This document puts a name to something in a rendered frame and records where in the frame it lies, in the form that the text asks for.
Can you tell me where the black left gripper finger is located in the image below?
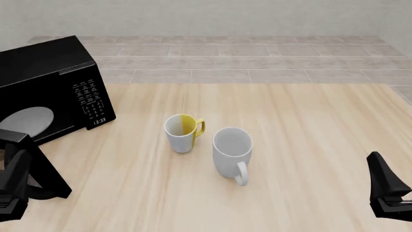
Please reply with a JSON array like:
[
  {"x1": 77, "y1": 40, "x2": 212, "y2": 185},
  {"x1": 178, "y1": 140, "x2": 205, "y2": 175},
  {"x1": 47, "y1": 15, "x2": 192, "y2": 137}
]
[{"x1": 2, "y1": 149, "x2": 30, "y2": 195}]

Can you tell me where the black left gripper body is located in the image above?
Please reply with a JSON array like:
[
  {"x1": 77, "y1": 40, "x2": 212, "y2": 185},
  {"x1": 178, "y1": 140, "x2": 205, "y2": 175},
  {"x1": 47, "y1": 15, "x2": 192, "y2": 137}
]
[{"x1": 0, "y1": 191, "x2": 30, "y2": 222}]

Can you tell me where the black microwave oven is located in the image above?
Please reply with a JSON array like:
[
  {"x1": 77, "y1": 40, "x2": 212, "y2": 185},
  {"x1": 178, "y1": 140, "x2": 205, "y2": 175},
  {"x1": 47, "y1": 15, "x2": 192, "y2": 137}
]
[{"x1": 0, "y1": 35, "x2": 117, "y2": 147}]

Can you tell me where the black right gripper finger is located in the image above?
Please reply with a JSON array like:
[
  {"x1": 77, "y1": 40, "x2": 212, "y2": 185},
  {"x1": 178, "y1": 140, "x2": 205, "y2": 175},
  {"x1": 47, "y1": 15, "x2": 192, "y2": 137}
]
[{"x1": 366, "y1": 151, "x2": 412, "y2": 200}]

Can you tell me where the black microwave door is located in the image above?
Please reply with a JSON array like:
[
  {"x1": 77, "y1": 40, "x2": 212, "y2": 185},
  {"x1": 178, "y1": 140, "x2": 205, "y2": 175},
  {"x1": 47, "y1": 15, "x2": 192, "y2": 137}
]
[{"x1": 0, "y1": 129, "x2": 73, "y2": 201}]

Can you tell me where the grey round turntable plate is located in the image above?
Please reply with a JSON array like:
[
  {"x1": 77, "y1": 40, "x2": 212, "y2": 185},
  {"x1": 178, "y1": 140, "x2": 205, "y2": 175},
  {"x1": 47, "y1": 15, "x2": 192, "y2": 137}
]
[{"x1": 0, "y1": 106, "x2": 55, "y2": 137}]

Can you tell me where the yellow and white mug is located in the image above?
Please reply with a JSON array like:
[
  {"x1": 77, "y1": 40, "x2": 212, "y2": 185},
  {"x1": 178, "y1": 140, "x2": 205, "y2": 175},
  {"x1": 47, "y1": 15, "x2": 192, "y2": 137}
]
[{"x1": 164, "y1": 113, "x2": 206, "y2": 155}]

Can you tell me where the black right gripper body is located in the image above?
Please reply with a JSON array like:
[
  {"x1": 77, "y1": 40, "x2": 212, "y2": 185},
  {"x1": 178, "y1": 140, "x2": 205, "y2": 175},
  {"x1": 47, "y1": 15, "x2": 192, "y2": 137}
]
[{"x1": 370, "y1": 192, "x2": 412, "y2": 222}]

